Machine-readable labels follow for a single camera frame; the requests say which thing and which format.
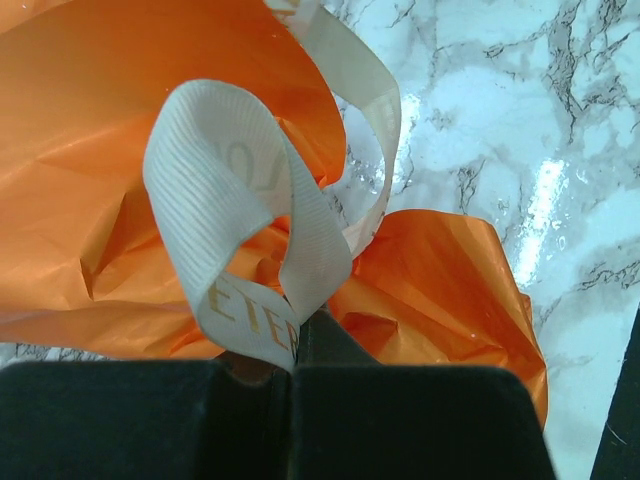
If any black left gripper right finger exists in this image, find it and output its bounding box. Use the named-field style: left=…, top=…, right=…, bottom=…
left=292, top=308, right=556, bottom=479

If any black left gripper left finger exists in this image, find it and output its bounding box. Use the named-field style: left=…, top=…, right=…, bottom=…
left=1, top=360, right=287, bottom=479

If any cream printed ribbon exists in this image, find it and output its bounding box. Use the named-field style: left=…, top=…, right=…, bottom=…
left=143, top=1, right=401, bottom=370

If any orange wrapping paper sheet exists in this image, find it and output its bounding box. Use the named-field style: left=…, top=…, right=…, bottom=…
left=1, top=1, right=548, bottom=419

